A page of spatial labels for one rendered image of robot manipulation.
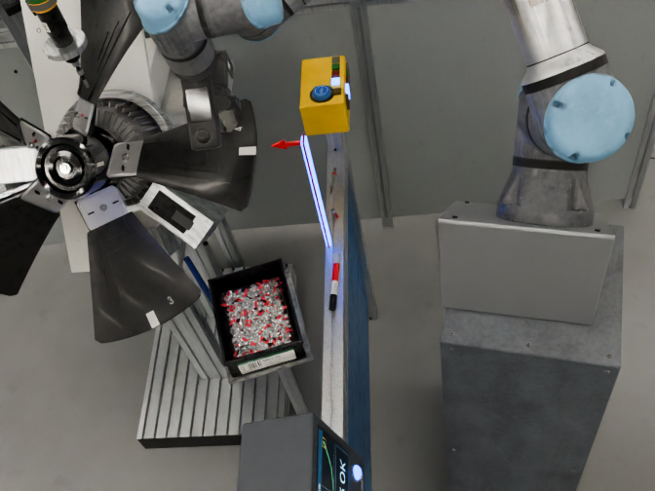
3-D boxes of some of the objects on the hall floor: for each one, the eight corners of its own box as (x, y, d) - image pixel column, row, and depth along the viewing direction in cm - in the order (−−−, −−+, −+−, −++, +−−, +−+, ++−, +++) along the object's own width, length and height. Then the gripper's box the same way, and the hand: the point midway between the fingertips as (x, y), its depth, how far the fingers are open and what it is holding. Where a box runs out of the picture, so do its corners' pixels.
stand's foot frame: (173, 284, 272) (165, 272, 266) (295, 276, 266) (291, 263, 260) (145, 448, 235) (136, 439, 229) (288, 442, 229) (283, 433, 223)
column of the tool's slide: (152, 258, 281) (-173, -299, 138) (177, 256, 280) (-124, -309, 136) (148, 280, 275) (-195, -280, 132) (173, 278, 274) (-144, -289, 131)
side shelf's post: (235, 267, 273) (161, 98, 207) (246, 266, 272) (175, 96, 206) (234, 276, 270) (159, 108, 204) (245, 275, 270) (173, 106, 204)
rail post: (365, 310, 254) (331, 153, 191) (376, 309, 253) (347, 151, 191) (365, 320, 251) (331, 164, 189) (376, 320, 251) (347, 163, 189)
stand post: (210, 377, 247) (104, 204, 174) (236, 376, 246) (140, 201, 173) (209, 390, 244) (100, 219, 172) (235, 388, 243) (137, 215, 171)
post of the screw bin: (309, 438, 230) (249, 300, 166) (318, 435, 229) (262, 296, 165) (311, 447, 228) (251, 311, 164) (320, 444, 227) (264, 307, 163)
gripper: (221, 25, 114) (252, 96, 134) (165, 32, 115) (204, 101, 135) (219, 74, 111) (252, 139, 131) (162, 80, 113) (203, 143, 132)
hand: (226, 131), depth 131 cm, fingers closed
